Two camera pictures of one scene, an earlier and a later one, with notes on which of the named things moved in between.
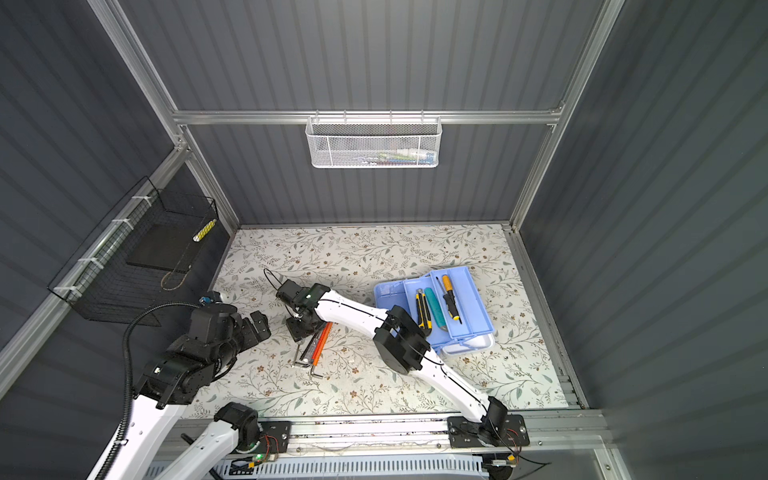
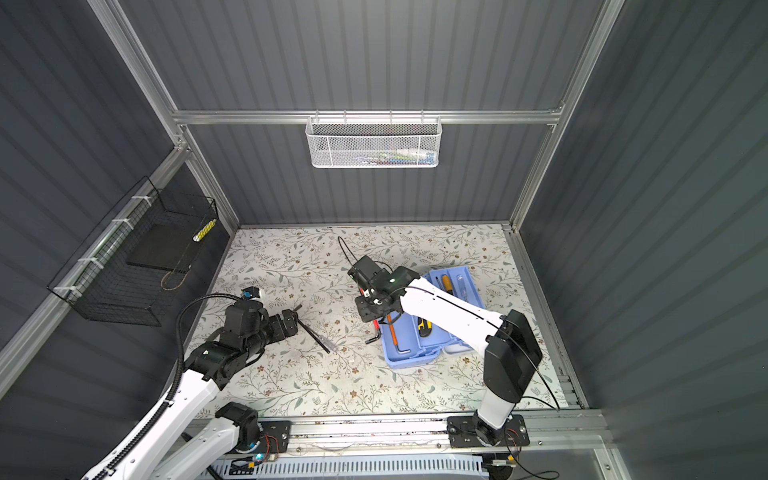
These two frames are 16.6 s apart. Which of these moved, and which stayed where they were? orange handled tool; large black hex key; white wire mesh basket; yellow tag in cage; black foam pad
Moved: large black hex key; orange handled tool
Stayed: white wire mesh basket; black foam pad; yellow tag in cage
